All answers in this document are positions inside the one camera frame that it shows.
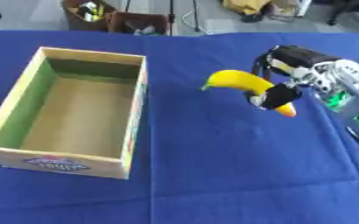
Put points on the black tripod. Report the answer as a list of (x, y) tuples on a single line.
[(171, 14)]

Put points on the tan cardboard box green inside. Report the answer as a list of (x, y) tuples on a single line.
[(80, 116)]

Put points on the brown cardboard box with items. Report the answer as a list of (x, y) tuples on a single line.
[(85, 13)]

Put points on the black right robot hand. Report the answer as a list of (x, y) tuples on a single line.
[(295, 57)]

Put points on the black chair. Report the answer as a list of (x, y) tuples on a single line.
[(351, 11)]

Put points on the yellow toy banana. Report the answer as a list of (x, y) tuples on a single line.
[(236, 79)]

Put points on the dark brown open box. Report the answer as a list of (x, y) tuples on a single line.
[(136, 23)]

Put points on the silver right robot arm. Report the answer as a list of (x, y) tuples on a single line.
[(353, 87)]

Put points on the yellow bag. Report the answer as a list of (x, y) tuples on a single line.
[(246, 5)]

